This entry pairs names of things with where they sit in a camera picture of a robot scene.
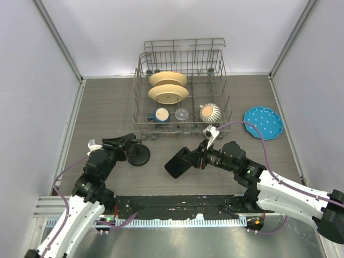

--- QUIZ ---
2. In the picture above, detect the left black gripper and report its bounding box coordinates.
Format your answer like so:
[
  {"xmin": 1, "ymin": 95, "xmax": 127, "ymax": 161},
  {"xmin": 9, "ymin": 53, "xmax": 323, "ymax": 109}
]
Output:
[{"xmin": 101, "ymin": 134, "xmax": 136, "ymax": 180}]

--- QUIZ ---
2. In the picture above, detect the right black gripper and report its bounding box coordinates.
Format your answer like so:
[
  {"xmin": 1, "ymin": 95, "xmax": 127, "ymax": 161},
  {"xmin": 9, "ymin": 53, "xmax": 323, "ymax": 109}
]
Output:
[{"xmin": 182, "ymin": 138, "xmax": 237, "ymax": 173}]

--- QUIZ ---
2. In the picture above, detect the black phone stand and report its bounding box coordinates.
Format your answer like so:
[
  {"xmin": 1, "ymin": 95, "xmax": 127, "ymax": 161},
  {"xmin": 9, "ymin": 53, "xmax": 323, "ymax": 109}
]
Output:
[{"xmin": 127, "ymin": 142, "xmax": 151, "ymax": 167}]

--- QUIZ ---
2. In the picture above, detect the black smartphone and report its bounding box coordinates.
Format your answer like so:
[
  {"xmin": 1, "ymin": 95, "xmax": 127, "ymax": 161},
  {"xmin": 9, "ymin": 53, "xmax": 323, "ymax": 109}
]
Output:
[{"xmin": 164, "ymin": 147, "xmax": 191, "ymax": 179}]

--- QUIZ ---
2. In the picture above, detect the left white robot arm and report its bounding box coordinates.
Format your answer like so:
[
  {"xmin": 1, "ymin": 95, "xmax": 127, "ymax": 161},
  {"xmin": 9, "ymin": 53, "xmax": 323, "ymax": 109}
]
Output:
[{"xmin": 25, "ymin": 133, "xmax": 141, "ymax": 257}]

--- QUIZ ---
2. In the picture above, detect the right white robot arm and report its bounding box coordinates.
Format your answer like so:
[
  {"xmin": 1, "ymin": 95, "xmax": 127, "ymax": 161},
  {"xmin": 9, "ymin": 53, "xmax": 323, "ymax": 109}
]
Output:
[{"xmin": 180, "ymin": 140, "xmax": 343, "ymax": 244}]

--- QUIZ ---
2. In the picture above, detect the clear glass cup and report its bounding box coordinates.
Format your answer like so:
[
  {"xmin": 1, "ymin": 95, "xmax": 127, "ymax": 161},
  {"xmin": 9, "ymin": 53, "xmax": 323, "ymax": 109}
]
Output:
[{"xmin": 174, "ymin": 109, "xmax": 189, "ymax": 123}]

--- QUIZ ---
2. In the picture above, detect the blue mug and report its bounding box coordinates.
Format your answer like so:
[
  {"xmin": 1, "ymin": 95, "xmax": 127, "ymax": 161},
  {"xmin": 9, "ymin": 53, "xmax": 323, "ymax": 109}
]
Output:
[{"xmin": 147, "ymin": 107, "xmax": 170, "ymax": 123}]

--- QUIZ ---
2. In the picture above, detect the striped ceramic bowl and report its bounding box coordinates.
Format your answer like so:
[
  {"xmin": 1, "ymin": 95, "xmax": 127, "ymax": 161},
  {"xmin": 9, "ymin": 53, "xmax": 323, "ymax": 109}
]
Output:
[{"xmin": 199, "ymin": 103, "xmax": 222, "ymax": 124}]

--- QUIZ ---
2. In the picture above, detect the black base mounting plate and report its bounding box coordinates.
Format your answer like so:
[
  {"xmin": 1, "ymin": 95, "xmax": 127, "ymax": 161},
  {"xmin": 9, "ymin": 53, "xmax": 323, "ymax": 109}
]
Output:
[{"xmin": 83, "ymin": 193, "xmax": 276, "ymax": 220}]

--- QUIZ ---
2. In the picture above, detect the front beige plate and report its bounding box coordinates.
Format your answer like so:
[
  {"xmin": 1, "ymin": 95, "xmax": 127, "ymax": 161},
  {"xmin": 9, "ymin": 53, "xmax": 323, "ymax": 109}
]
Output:
[{"xmin": 148, "ymin": 84, "xmax": 189, "ymax": 105}]

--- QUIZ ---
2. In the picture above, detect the beige plate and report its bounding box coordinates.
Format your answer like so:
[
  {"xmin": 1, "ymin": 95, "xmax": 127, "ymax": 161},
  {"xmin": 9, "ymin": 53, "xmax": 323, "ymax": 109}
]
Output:
[
  {"xmin": 149, "ymin": 71, "xmax": 187, "ymax": 87},
  {"xmin": 148, "ymin": 84, "xmax": 189, "ymax": 105}
]

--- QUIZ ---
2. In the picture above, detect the rear beige plate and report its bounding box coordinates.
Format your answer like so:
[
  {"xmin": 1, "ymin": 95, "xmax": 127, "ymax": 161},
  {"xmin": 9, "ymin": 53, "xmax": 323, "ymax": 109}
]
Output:
[{"xmin": 149, "ymin": 71, "xmax": 187, "ymax": 87}]

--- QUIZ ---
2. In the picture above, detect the blue dotted plate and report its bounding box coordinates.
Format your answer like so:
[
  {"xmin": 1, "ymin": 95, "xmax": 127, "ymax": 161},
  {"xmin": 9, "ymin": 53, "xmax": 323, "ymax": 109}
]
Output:
[{"xmin": 243, "ymin": 106, "xmax": 284, "ymax": 140}]

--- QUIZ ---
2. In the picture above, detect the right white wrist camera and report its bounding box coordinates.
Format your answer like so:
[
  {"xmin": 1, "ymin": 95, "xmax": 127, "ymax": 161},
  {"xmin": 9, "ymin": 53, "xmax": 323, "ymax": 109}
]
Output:
[{"xmin": 203, "ymin": 125, "xmax": 220, "ymax": 149}]

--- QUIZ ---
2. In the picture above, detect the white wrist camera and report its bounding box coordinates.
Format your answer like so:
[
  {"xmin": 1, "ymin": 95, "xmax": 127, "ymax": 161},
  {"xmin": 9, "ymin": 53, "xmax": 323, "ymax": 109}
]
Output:
[
  {"xmin": 203, "ymin": 125, "xmax": 220, "ymax": 149},
  {"xmin": 87, "ymin": 139, "xmax": 103, "ymax": 156}
]

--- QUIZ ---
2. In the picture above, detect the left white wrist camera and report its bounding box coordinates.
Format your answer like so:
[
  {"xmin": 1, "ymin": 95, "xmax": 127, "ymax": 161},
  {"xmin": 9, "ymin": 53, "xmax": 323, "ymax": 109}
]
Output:
[{"xmin": 87, "ymin": 139, "xmax": 103, "ymax": 156}]

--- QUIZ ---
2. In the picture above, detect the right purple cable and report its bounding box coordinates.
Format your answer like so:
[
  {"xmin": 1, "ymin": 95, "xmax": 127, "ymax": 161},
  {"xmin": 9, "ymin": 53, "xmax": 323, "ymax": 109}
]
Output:
[{"xmin": 217, "ymin": 120, "xmax": 344, "ymax": 234}]

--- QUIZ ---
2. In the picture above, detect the purple cable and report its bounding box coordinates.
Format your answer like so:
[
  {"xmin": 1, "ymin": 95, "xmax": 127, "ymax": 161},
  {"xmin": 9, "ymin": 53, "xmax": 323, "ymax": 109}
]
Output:
[
  {"xmin": 40, "ymin": 155, "xmax": 139, "ymax": 256},
  {"xmin": 217, "ymin": 120, "xmax": 344, "ymax": 234}
]

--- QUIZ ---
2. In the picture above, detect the grey wire dish rack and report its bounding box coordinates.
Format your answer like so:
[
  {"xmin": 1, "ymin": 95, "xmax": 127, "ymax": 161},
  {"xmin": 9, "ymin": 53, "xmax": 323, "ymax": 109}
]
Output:
[{"xmin": 132, "ymin": 38, "xmax": 233, "ymax": 140}]

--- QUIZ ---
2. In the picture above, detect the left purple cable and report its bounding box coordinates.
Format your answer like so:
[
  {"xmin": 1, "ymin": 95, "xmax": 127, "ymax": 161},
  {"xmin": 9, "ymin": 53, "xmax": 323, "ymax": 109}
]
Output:
[{"xmin": 40, "ymin": 155, "xmax": 139, "ymax": 256}]

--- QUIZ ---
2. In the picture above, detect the perforated cable tray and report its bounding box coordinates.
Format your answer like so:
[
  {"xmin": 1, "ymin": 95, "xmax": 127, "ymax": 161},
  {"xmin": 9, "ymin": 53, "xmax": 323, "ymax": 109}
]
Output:
[{"xmin": 46, "ymin": 217, "xmax": 247, "ymax": 228}]

